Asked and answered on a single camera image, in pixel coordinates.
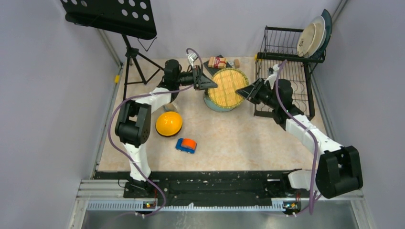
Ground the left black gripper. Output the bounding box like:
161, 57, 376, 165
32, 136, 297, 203
175, 65, 217, 91

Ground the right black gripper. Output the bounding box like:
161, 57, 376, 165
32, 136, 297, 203
235, 78, 279, 109

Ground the light green round plate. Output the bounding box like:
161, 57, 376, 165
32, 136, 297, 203
203, 93, 244, 112

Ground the yellow-rimmed patterned plate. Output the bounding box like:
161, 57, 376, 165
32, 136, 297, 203
207, 68, 250, 109

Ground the black wire dish rack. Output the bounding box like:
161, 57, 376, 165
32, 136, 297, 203
255, 26, 326, 120

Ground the blue orange toy car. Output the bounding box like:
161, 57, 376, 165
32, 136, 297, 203
175, 138, 197, 154

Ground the teal square plate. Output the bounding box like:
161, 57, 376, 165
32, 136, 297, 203
311, 9, 332, 63

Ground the cream floral ceramic plate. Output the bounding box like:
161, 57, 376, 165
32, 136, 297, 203
297, 23, 316, 57

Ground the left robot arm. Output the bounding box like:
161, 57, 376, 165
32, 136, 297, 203
113, 59, 217, 197

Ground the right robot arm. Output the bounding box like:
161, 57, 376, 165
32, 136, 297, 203
236, 78, 363, 199

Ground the wooden blocks stack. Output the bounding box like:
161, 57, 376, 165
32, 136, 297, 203
208, 57, 227, 69

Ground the small wooden block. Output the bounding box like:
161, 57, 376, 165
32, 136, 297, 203
234, 59, 240, 69

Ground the beige mug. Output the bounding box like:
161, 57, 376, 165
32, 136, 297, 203
162, 103, 179, 113

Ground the yellow bowl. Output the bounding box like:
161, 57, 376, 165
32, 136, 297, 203
155, 111, 183, 137

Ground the black music stand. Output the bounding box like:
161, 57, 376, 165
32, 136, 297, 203
61, 0, 163, 99

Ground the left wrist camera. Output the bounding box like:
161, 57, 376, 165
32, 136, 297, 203
187, 52, 198, 68

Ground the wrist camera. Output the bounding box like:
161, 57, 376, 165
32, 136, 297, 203
265, 64, 279, 88
187, 52, 198, 68

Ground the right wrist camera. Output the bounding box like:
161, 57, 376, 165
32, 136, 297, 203
265, 64, 279, 88

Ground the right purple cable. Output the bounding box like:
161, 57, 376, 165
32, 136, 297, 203
274, 60, 323, 217

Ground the purple cable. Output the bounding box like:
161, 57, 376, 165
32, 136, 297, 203
274, 60, 323, 217
107, 47, 204, 219

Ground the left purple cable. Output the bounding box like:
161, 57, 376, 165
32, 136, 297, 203
107, 47, 204, 219

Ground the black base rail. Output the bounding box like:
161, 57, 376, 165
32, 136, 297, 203
75, 170, 364, 216

